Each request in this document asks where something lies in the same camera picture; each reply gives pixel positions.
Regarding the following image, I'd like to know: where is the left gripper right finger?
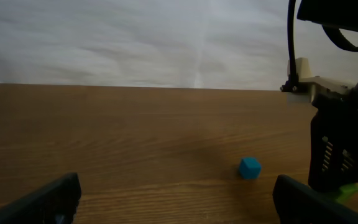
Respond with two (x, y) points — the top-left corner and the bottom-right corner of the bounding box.
(272, 174), (358, 224)

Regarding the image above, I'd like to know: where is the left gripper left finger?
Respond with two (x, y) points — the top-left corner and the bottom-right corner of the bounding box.
(0, 172), (82, 224)

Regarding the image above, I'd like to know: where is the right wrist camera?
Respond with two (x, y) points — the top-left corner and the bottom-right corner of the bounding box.
(286, 57), (355, 104)

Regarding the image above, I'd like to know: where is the blue cube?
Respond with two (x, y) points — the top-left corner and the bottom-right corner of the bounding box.
(238, 156), (263, 180)

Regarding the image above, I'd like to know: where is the green cube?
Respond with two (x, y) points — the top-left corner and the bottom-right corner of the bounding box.
(330, 183), (358, 205)

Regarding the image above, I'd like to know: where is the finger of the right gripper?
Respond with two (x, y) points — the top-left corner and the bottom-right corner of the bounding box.
(308, 111), (358, 193)

